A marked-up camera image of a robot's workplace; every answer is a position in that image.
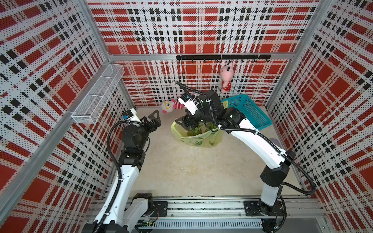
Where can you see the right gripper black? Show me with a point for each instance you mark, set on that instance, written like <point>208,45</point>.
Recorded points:
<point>182,119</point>

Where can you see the teal plastic basket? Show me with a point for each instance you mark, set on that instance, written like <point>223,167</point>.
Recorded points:
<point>252,112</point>

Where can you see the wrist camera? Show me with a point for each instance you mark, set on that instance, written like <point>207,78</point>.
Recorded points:
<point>187,101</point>
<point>131,115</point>

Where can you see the black hook rail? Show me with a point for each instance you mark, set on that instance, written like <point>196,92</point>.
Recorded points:
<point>216,57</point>

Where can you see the aluminium mounting rail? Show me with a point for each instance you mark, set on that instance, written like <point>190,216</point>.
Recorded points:
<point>189,207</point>

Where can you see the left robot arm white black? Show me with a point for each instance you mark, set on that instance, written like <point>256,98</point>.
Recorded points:
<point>115,216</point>

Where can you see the yellow-green plastic bag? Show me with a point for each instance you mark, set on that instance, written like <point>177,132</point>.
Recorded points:
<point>206,139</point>

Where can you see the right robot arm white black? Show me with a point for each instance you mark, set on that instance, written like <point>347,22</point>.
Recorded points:
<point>277,160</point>

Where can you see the pink striped plush toy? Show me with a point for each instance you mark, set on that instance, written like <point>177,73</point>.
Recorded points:
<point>171,105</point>

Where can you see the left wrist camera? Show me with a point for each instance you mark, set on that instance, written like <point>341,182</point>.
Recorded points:
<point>131,115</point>

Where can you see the pineapple green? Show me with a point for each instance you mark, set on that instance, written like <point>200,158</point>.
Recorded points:
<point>211,127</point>

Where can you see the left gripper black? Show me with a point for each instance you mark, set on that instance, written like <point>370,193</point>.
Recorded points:
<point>156,123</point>

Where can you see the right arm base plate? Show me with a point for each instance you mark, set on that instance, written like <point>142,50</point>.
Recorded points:
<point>258,208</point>

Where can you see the white wire mesh shelf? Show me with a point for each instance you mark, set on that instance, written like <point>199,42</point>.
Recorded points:
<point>104,84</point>

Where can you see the pineapple front yellow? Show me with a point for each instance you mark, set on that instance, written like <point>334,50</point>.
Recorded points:
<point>194,131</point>

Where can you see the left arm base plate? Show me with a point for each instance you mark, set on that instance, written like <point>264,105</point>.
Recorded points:
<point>160,209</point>

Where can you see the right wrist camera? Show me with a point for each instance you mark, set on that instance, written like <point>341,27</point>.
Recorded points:
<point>187,101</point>

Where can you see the pink hanging plush toy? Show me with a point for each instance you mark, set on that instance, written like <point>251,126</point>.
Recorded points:
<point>226,75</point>

